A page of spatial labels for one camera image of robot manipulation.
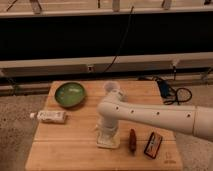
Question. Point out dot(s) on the white tube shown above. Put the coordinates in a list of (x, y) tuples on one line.
[(45, 116)]

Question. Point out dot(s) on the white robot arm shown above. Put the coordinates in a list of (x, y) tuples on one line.
[(193, 120)]

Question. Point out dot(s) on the white ceramic cup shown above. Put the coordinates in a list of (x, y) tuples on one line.
[(111, 85)]

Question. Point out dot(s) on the red pocket knife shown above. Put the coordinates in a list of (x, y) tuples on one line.
[(132, 141)]

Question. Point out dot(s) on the green bowl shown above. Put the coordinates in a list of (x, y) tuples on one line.
[(70, 94)]

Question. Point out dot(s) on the wooden board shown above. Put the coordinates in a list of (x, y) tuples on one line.
[(72, 146)]

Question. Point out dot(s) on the blue power adapter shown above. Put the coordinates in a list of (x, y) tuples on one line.
[(164, 89)]

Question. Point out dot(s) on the white sponge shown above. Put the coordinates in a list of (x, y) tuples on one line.
[(108, 142)]

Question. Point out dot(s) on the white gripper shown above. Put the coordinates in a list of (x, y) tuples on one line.
[(107, 128)]

